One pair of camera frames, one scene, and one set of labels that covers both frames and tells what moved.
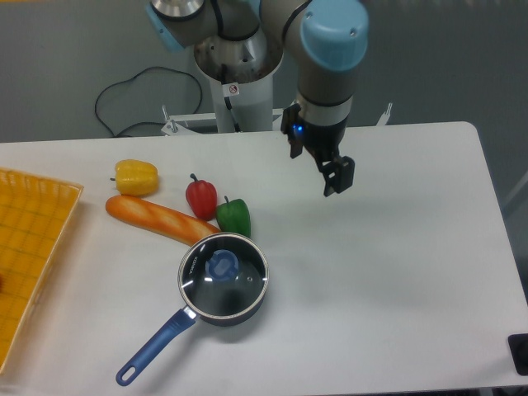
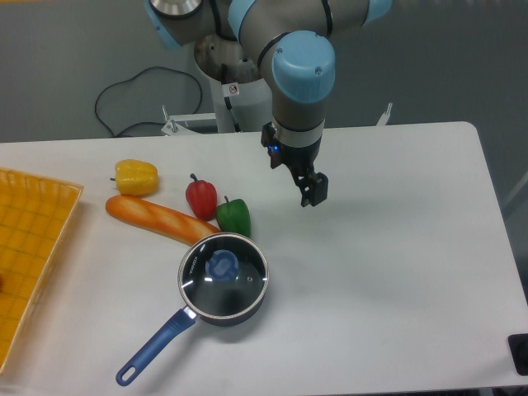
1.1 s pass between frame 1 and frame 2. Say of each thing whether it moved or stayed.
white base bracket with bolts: stayed
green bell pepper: stayed
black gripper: moved
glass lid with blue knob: stayed
